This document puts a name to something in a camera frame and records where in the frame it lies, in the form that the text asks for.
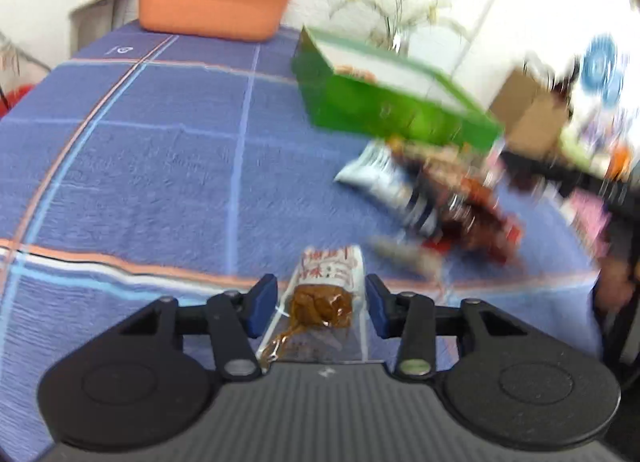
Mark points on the green cardboard box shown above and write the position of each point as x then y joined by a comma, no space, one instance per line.
353,87

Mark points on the glass vase with orchid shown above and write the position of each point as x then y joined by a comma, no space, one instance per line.
398,20

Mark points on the clear brown snack pack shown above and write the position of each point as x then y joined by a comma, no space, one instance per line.
321,316

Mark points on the dark red snack bag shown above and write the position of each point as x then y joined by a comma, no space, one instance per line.
458,190

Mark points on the tall brown cardboard box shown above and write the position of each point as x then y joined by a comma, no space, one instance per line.
532,115

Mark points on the white blue snack bag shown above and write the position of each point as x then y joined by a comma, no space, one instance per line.
376,173

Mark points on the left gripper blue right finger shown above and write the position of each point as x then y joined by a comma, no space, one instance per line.
387,310

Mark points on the blue paper fan decoration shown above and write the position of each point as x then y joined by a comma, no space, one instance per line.
603,74

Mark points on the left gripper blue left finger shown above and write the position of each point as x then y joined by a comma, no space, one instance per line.
258,305

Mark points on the orange plastic basin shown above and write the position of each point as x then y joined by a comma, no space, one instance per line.
246,20

